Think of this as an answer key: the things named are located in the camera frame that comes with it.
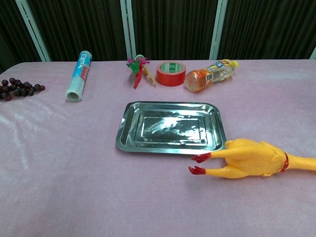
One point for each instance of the yellow rubber chicken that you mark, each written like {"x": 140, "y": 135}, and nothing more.
{"x": 247, "y": 158}

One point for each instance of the stainless steel tray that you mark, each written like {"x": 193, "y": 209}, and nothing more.
{"x": 170, "y": 145}

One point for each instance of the red tape roll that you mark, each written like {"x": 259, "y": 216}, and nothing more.
{"x": 170, "y": 77}

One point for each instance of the colourful feather shuttlecock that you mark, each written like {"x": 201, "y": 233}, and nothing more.
{"x": 135, "y": 66}

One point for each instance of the orange drink bottle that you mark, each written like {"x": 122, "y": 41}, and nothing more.
{"x": 202, "y": 79}

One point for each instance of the pink table cloth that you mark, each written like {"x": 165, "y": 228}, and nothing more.
{"x": 98, "y": 185}

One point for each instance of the cling film roll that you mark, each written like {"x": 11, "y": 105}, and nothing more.
{"x": 80, "y": 74}

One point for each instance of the black curtain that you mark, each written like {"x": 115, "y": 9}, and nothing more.
{"x": 172, "y": 24}

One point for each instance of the dark red grape bunch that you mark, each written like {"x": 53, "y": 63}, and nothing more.
{"x": 17, "y": 90}

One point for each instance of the white frame post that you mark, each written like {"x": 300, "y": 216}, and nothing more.
{"x": 128, "y": 29}
{"x": 313, "y": 54}
{"x": 217, "y": 29}
{"x": 32, "y": 27}

